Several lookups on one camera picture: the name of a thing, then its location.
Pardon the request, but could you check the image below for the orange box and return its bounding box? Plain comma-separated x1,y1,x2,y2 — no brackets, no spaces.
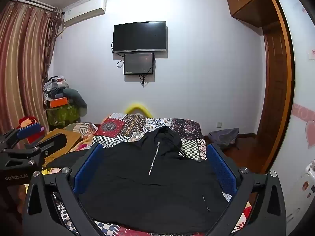
49,97,68,109

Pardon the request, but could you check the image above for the patchwork patterned blanket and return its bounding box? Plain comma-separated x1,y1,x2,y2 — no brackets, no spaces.
53,113,254,236

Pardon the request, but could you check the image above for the red plush toy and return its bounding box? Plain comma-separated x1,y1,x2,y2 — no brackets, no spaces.
18,116,45,143

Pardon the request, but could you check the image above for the small wall monitor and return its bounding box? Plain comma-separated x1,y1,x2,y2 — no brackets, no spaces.
123,52,155,75

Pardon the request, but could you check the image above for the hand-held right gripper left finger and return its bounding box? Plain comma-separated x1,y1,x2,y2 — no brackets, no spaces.
22,143,109,236

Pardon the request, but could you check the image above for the patterned pillow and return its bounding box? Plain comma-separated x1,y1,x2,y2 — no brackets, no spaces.
65,122,98,139

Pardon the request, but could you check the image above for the white air conditioner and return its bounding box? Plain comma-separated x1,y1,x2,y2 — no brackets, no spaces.
63,0,106,27

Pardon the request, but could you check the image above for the black zip hoodie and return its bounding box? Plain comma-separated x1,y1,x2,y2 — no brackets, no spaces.
43,126,230,234

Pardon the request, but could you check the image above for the wooden overhead cabinet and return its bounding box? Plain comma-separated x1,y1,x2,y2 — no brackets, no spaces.
226,0,283,27

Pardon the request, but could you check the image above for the white sliding wardrobe door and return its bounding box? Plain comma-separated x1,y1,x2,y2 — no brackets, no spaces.
268,0,315,236

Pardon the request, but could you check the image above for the large wall television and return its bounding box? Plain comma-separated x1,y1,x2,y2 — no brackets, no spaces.
112,21,168,54

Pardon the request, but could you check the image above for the brown wooden door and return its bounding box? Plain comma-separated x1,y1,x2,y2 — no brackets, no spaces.
257,22,290,173

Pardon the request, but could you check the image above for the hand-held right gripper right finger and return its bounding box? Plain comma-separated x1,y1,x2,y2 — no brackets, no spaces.
206,143,287,236

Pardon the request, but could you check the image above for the grey backpack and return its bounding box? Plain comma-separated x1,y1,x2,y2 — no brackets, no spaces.
208,128,240,151

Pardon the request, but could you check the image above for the striped red curtain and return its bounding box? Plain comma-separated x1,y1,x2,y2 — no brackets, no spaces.
0,1,63,137

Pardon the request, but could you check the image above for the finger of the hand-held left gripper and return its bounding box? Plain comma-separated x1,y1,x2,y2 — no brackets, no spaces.
0,122,42,151
7,133,70,169

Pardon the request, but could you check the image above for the wooden board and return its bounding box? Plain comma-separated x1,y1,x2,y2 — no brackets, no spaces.
37,128,83,168

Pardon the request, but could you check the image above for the green stuffed bag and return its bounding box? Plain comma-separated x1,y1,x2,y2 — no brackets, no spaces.
46,88,88,128

